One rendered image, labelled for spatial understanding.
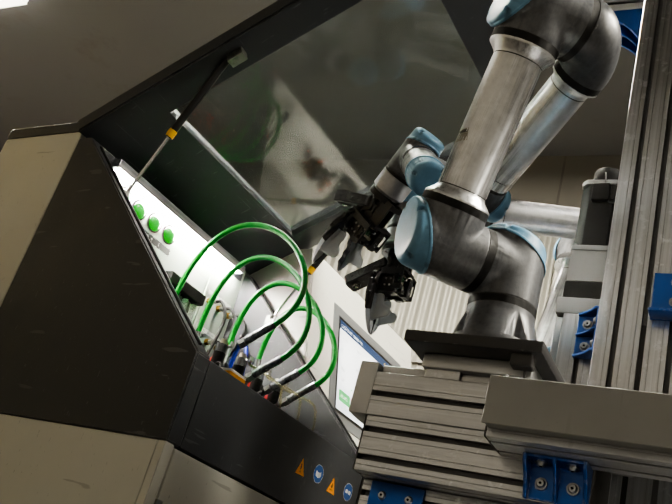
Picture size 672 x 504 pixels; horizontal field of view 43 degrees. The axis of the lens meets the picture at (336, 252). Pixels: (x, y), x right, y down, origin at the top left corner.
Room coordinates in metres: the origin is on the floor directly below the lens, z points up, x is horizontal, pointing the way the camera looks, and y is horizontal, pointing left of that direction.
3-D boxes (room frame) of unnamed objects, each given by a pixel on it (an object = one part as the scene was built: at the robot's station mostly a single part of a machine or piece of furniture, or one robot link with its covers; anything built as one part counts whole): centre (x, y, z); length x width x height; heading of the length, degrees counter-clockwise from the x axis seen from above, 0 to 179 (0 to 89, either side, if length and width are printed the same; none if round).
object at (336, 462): (1.72, -0.01, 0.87); 0.62 x 0.04 x 0.16; 144
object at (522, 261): (1.30, -0.29, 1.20); 0.13 x 0.12 x 0.14; 105
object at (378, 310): (1.76, -0.13, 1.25); 0.06 x 0.03 x 0.09; 54
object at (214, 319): (2.21, 0.26, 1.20); 0.13 x 0.03 x 0.31; 144
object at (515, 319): (1.30, -0.29, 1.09); 0.15 x 0.15 x 0.10
